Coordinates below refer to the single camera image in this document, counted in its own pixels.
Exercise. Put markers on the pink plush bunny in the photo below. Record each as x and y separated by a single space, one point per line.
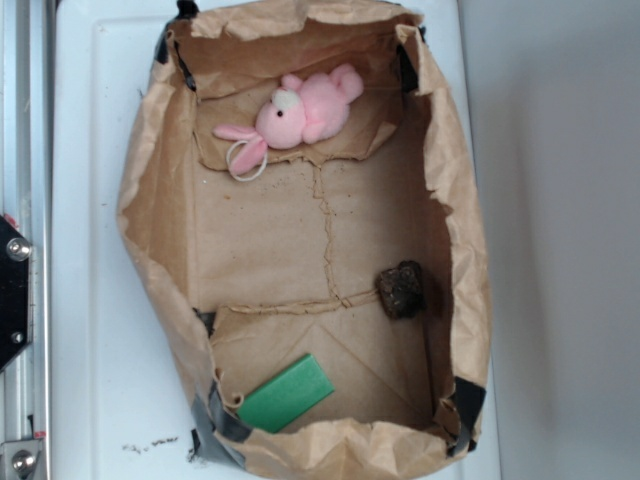
298 112

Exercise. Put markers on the brown paper bag tray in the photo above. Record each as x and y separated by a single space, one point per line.
248 277

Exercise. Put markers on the dark brown rough chunk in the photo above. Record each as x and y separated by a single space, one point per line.
401 290

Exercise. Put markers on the green rectangular block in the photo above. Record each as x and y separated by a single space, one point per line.
286 396

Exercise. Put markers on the black mounting bracket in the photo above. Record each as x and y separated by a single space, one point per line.
15 293

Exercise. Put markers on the aluminium frame rail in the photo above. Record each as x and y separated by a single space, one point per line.
27 54

